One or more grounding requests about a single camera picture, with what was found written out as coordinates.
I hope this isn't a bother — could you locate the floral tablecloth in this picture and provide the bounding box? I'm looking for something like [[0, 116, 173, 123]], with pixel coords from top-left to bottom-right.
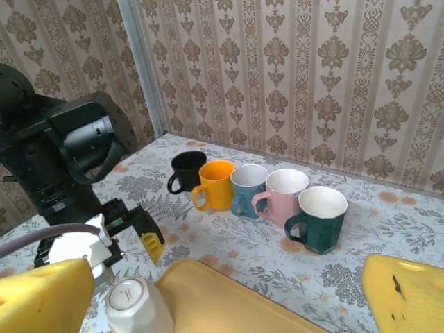
[[0, 131, 444, 333]]

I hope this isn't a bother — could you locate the blue mug white interior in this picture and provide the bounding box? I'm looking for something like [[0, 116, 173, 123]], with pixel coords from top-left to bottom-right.
[[230, 164, 270, 220]]

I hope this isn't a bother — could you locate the orange-yellow mug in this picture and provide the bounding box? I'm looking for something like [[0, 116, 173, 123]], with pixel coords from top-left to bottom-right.
[[191, 160, 236, 212]]

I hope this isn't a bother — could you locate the pink faceted mug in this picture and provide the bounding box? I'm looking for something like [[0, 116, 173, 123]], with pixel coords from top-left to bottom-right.
[[251, 169, 310, 232]]

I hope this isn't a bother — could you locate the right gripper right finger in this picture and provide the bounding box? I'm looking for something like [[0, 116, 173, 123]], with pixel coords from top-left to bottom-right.
[[360, 253, 444, 333]]

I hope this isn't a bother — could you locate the orange plastic tray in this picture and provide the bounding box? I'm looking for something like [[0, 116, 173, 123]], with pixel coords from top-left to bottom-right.
[[154, 258, 330, 333]]

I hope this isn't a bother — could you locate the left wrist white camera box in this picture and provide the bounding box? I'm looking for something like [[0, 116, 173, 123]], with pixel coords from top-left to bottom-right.
[[47, 212, 116, 275]]

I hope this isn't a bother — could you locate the aluminium corner post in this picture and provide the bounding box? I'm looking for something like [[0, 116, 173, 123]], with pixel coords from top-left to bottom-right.
[[117, 0, 167, 139]]

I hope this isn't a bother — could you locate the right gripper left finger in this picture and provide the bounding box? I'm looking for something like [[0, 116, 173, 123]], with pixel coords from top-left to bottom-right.
[[0, 257, 96, 333]]

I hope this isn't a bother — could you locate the dark green faceted mug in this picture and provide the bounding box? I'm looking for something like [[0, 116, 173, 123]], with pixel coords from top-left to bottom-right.
[[284, 186, 349, 257]]

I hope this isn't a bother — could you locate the white faceted mug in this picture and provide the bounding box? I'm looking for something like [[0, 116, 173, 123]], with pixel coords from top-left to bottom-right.
[[105, 276, 176, 333]]

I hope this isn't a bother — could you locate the black mug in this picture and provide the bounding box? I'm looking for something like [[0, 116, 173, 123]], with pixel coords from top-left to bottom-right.
[[166, 151, 208, 195]]

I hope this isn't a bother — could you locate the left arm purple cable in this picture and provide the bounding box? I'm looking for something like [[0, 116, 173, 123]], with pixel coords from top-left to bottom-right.
[[0, 223, 101, 258]]

